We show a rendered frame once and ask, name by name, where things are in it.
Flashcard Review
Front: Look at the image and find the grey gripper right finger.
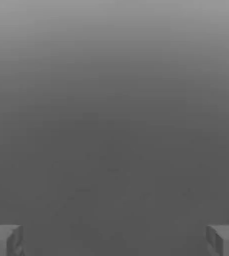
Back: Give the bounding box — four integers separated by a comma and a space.
205, 224, 229, 256

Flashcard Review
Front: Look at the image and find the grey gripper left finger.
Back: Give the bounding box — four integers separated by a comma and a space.
0, 224, 25, 256

